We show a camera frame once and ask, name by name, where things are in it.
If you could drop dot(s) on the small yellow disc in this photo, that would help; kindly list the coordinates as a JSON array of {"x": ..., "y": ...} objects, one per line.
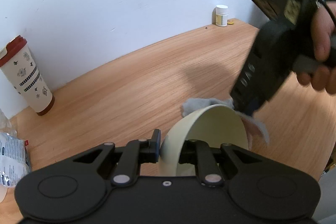
[{"x": 231, "y": 22}]

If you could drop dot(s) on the clear glass cup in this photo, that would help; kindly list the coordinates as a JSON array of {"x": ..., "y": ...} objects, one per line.
[{"x": 5, "y": 123}]

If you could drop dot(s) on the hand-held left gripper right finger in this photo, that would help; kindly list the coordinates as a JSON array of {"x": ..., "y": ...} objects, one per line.
[{"x": 203, "y": 158}]

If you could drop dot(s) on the cream bowl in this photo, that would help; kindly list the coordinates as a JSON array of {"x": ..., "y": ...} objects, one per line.
[{"x": 223, "y": 129}]

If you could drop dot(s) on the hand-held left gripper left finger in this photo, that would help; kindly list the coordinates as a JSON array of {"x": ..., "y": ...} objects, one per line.
[{"x": 157, "y": 145}]

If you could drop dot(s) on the blue white plastic packet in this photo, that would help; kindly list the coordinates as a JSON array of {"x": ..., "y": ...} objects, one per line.
[{"x": 13, "y": 155}]

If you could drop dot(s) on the person's right hand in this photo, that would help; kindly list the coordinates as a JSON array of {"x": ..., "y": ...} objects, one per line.
[{"x": 324, "y": 37}]

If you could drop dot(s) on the white pill bottle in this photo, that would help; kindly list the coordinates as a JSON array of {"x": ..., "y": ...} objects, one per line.
[{"x": 221, "y": 16}]

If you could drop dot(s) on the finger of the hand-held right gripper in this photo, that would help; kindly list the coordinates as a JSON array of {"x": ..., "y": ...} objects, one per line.
[{"x": 246, "y": 106}]

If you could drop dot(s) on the patterned paper cup red lid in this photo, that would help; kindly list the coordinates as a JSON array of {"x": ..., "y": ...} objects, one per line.
[{"x": 29, "y": 74}]

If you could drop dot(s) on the grey terry cloth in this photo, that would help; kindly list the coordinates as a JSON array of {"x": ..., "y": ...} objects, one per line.
[{"x": 197, "y": 105}]

